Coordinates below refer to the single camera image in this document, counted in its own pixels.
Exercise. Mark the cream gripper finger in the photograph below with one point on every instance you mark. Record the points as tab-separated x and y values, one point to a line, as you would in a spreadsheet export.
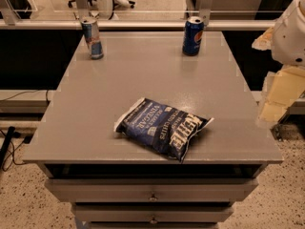
280	91

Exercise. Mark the blue chip bag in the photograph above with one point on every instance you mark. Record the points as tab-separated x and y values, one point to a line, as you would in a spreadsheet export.
164	129

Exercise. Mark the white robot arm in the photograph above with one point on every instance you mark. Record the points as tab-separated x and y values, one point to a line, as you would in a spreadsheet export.
288	48

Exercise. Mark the blue pepsi can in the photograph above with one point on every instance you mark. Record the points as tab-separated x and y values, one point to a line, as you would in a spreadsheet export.
193	30

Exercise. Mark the redbull can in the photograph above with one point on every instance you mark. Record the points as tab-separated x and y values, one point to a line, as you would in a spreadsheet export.
91	34

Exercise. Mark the grey drawer cabinet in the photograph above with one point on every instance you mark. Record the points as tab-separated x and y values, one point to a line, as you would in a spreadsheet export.
76	139

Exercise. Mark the upper drawer with knob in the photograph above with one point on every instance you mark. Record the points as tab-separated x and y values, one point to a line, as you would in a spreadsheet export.
152	190

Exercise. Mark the drawer with knob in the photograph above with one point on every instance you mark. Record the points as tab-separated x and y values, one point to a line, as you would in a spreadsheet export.
152	213
152	190

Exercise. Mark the lower drawer with knob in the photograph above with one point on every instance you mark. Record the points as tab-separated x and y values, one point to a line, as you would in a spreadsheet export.
152	213

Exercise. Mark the metal rail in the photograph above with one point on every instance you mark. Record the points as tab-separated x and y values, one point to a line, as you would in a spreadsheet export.
121	25

